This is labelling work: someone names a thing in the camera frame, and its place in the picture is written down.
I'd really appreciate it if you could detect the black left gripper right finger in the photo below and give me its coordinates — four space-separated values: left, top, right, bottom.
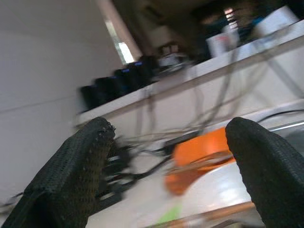
224 116 304 228

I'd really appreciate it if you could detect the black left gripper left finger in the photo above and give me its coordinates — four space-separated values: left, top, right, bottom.
0 116 117 228

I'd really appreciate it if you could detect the white bowl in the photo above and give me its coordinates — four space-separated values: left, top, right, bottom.
182 161 256 214

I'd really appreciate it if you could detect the green plate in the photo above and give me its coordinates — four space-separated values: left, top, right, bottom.
154 201 186 228

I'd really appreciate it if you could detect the stainless steel sink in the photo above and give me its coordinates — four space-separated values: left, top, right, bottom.
268 120 304 149

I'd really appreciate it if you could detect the black power strip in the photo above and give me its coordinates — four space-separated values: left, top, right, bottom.
98 141 133 207

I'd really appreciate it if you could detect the orange plate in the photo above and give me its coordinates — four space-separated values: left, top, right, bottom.
163 159 238 196

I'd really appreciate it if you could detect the black power adapter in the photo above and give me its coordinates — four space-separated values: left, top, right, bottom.
163 132 201 154

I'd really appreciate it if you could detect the white cup red print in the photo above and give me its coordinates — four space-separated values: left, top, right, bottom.
206 30 240 58

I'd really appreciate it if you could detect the white box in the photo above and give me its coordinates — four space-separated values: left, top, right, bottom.
254 6 300 38

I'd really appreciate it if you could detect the white wall shelf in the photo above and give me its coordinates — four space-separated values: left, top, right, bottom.
76 20 304 126

